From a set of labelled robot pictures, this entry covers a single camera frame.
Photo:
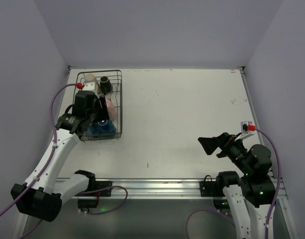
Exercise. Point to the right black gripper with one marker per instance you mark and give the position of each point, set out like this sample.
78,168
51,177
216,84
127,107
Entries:
223,143

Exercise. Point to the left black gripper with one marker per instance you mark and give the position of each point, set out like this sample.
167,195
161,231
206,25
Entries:
102,108

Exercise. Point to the pink mug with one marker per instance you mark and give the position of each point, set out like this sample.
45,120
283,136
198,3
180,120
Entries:
112,112

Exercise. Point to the dark blue mug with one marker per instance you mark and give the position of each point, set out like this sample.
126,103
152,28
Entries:
105,127

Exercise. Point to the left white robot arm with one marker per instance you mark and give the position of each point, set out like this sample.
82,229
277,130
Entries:
38,196

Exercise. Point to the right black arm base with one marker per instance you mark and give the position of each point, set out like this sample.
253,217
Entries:
208,188

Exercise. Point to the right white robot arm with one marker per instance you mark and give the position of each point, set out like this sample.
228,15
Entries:
252,197

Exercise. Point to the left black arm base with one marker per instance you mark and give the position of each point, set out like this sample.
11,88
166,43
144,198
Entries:
90,198

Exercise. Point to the black cup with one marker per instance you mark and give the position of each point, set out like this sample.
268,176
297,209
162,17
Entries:
105,85

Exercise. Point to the beige cup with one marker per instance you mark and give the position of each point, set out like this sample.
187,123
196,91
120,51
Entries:
89,78

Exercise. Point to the black wire dish rack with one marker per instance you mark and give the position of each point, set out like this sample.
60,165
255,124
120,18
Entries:
116,96

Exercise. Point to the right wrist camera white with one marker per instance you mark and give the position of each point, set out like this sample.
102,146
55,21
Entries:
247,129

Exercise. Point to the aluminium mounting rail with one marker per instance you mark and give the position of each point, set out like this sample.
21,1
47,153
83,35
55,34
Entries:
160,188

